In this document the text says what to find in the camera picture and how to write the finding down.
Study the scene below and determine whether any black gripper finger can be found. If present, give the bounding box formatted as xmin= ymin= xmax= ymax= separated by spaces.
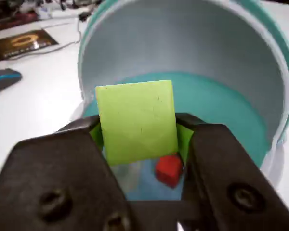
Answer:
xmin=175 ymin=112 xmax=289 ymax=231
xmin=0 ymin=115 xmax=138 ymax=231

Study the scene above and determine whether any teal whale-shaped bin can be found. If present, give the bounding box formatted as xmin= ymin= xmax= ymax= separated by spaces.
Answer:
xmin=77 ymin=0 xmax=289 ymax=202

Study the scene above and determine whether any red lego block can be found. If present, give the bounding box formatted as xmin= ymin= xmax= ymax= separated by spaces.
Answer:
xmin=155 ymin=155 xmax=184 ymax=188

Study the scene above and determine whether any black and gold box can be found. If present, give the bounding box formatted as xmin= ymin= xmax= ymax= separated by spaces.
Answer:
xmin=0 ymin=29 xmax=60 ymax=62

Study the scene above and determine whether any black device with blue stripe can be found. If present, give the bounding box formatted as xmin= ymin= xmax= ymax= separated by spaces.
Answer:
xmin=0 ymin=68 xmax=23 ymax=96

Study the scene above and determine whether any green lego block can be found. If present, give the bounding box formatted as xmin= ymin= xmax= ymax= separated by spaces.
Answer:
xmin=95 ymin=80 xmax=179 ymax=167

